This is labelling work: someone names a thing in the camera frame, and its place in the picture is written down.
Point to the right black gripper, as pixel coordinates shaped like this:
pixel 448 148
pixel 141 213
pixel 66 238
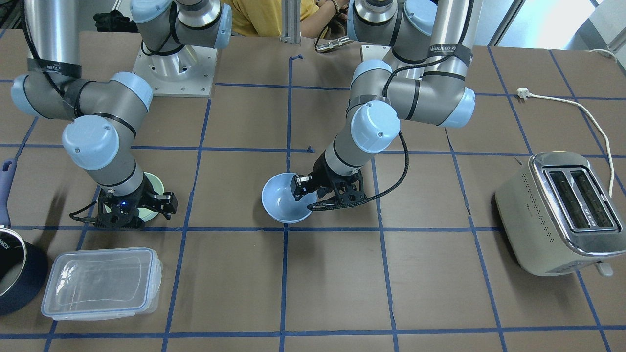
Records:
pixel 145 194

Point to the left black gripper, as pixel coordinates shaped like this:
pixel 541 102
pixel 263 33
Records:
pixel 321 171

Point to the green bowl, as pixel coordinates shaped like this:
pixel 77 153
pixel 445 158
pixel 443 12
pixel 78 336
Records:
pixel 157 187

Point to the blue bowl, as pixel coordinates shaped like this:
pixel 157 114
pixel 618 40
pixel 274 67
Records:
pixel 279 202

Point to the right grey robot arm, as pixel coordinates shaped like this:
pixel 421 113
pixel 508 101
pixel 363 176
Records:
pixel 104 117

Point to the clear plastic food container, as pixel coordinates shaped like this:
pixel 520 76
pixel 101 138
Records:
pixel 96 285

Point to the dark blue saucepan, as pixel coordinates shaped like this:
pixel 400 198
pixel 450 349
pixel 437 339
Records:
pixel 23 266

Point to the person in yellow shirt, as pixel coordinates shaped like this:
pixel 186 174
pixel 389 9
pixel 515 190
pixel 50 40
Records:
pixel 263 18

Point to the silver cream toaster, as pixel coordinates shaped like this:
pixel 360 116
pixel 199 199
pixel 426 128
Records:
pixel 559 217

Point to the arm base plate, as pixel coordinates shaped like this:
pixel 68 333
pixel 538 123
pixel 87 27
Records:
pixel 370 52
pixel 188 73

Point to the aluminium frame post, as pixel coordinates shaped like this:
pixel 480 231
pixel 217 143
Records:
pixel 290 27

